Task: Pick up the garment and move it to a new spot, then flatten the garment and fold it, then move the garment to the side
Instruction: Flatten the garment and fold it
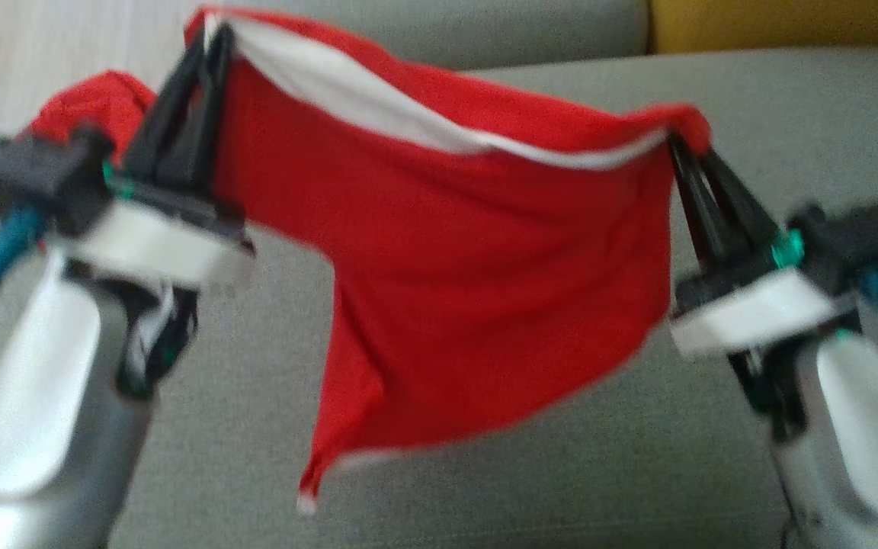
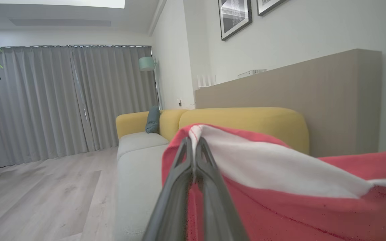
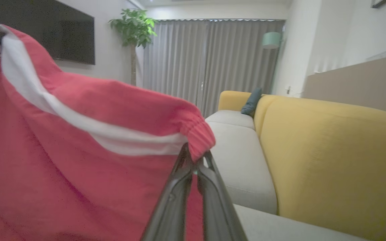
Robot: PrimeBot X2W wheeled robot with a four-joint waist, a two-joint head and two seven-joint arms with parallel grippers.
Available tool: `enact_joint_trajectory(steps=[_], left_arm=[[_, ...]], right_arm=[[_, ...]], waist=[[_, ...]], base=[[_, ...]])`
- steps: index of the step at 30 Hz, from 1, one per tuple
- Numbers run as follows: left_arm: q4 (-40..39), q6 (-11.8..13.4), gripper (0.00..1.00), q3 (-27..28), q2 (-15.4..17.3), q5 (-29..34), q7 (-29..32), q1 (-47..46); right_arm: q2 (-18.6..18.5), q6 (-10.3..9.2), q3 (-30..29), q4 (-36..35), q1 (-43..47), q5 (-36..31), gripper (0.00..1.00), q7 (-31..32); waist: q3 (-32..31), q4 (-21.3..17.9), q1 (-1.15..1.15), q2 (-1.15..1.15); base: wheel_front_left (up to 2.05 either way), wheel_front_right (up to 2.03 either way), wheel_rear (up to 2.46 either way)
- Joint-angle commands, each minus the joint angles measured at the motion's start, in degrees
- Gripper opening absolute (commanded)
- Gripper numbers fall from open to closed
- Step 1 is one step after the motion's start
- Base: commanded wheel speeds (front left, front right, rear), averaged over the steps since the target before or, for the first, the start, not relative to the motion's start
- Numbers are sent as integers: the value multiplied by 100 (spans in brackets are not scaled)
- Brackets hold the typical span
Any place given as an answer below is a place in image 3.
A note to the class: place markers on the grey sofa seat cushion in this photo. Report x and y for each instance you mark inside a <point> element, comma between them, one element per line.
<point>243,167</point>
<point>230,118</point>

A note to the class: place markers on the beige partition counter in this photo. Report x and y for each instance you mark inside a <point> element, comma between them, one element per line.
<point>357,83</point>

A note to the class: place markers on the teal throw pillow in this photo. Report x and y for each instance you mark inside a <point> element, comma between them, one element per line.
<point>251,102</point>

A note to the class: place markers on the green potted tree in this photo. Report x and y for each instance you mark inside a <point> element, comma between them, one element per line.
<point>134,28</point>

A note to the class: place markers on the black wall television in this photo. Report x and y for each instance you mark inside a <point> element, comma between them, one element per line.
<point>55,30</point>

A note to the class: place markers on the framed wall picture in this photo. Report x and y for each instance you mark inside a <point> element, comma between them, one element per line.
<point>379,2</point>

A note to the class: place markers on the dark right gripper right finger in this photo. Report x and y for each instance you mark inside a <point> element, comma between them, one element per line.
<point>216,207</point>

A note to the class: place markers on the grey pleated curtain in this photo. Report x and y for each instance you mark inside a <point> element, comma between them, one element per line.
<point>173,57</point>
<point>240,60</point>

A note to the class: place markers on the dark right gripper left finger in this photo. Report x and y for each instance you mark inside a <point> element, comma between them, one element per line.
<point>173,207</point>

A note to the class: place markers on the red garment with white stripes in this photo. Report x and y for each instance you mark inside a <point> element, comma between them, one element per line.
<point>79,184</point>

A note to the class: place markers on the large grey sofa seat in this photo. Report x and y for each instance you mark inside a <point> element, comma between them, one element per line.
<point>286,227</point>

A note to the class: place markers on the floor lamp with teal shade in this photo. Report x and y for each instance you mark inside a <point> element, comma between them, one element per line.
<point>271,40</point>

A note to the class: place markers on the yellow sofa backrest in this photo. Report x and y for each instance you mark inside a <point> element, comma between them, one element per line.
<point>330,160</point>

